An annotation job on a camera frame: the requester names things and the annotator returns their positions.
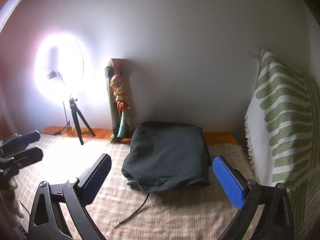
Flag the dark green pants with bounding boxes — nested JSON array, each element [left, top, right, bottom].
[[121, 121, 211, 179]]

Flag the black power cable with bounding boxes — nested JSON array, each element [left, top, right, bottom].
[[53, 102, 73, 136]]

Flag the black ring light tripod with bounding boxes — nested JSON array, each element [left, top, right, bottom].
[[69, 98, 96, 145]]

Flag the folded light blue cloth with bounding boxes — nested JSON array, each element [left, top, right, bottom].
[[127, 168, 211, 191]]

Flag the glowing ring light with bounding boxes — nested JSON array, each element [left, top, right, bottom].
[[33, 32, 106, 108]]

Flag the colourful fabric flower garland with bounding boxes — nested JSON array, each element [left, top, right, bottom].
[[110, 74, 131, 140]]

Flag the black pants drawstring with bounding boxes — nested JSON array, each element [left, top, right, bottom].
[[114, 183, 150, 229]]

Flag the pink checkered bed blanket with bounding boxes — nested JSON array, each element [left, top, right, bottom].
[[18, 135, 237, 239]]

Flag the folded grey metal tripod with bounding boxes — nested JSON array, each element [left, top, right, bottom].
[[105, 59, 131, 142]]

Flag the green striped white pillow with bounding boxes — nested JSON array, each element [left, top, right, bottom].
[[245, 49, 319, 239]]

